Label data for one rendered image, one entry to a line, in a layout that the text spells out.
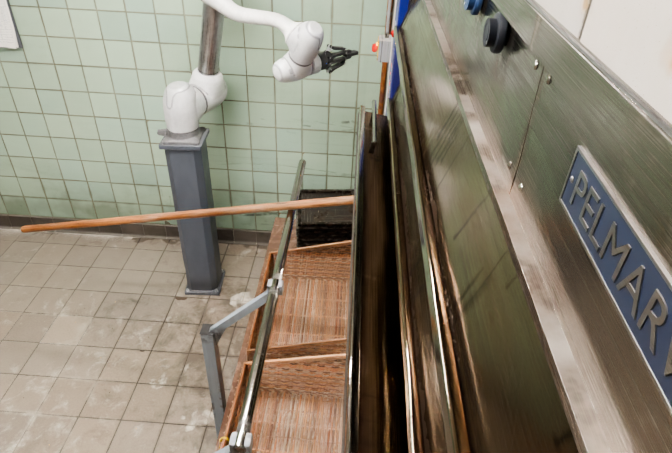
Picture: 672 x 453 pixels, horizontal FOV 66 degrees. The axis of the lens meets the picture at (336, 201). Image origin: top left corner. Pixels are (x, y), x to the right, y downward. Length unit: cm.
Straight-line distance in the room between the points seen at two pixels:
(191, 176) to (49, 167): 125
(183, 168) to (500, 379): 229
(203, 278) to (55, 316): 83
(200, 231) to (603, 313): 262
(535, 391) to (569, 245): 14
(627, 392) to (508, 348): 20
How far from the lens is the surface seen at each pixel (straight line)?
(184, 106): 255
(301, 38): 205
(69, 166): 364
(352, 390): 96
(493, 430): 56
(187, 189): 275
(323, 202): 173
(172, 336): 302
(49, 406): 294
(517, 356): 55
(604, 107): 38
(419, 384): 94
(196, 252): 300
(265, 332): 139
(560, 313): 47
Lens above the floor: 221
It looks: 34 degrees down
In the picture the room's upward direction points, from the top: 3 degrees clockwise
